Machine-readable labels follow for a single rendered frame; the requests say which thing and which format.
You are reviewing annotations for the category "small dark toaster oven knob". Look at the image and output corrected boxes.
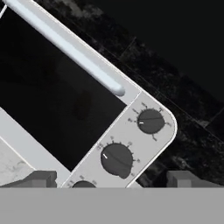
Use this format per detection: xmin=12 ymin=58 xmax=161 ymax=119
xmin=136 ymin=108 xmax=166 ymax=135

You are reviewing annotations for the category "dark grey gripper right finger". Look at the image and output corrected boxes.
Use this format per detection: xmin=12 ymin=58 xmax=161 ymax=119
xmin=165 ymin=170 xmax=223 ymax=189

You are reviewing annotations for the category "toaster oven glass door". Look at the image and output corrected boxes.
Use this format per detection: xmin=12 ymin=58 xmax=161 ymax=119
xmin=0 ymin=0 xmax=142 ymax=189

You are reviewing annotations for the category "white toaster oven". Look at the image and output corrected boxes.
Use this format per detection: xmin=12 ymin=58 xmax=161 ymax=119
xmin=0 ymin=0 xmax=179 ymax=189

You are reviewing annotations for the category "dark toaster oven timer knob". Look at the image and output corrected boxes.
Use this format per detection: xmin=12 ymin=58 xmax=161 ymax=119
xmin=71 ymin=180 xmax=97 ymax=189

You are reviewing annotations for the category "white toaster oven door handle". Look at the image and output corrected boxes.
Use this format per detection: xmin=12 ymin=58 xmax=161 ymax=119
xmin=2 ymin=0 xmax=126 ymax=96

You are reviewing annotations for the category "large dark toaster oven knob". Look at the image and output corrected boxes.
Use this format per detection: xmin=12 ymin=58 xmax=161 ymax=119
xmin=100 ymin=143 xmax=135 ymax=179

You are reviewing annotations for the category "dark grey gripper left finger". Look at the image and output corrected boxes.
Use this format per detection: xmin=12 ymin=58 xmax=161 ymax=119
xmin=0 ymin=171 xmax=58 ymax=189

